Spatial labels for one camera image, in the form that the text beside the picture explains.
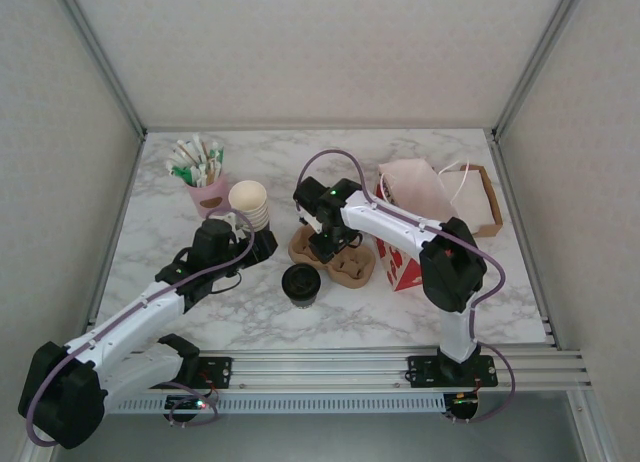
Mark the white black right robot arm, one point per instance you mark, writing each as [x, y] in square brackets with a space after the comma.
[395, 222]

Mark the brown cardboard napkin tray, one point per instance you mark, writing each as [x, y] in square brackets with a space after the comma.
[496, 207]

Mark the paper cup stack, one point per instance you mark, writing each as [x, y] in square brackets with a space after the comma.
[248, 197]

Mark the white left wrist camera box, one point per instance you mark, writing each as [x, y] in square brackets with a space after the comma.
[234, 221]

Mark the pink metal straw can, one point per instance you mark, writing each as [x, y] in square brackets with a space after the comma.
[207, 202]

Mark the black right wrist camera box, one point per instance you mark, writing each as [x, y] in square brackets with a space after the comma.
[310, 197]

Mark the wooden stirrer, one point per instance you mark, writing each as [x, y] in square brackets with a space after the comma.
[187, 153]
[212, 176]

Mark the aluminium mounting rail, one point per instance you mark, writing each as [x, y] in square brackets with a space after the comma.
[320, 372]

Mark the aluminium back rail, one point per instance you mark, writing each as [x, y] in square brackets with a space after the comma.
[320, 129]

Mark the aluminium side rail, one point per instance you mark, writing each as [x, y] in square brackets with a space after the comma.
[107, 242]
[525, 242]

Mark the brown pulp cup carrier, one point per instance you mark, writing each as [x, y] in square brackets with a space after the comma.
[357, 274]

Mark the controller board with lights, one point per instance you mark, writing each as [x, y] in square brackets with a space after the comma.
[465, 404]
[187, 404]

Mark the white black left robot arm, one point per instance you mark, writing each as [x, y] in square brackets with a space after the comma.
[130, 317]

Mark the red paper gift bag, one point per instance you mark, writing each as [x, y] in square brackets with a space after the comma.
[410, 187]

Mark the green wrapped straw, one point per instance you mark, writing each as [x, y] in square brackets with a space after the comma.
[217, 157]
[181, 172]

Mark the black lidded coffee cup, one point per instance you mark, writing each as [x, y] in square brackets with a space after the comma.
[301, 282]

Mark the white paper napkin stack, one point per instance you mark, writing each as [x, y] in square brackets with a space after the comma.
[475, 207]

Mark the aluminium frame post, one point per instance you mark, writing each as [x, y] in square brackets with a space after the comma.
[100, 62]
[540, 62]

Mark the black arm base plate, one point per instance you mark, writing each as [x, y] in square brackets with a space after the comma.
[215, 372]
[425, 371]

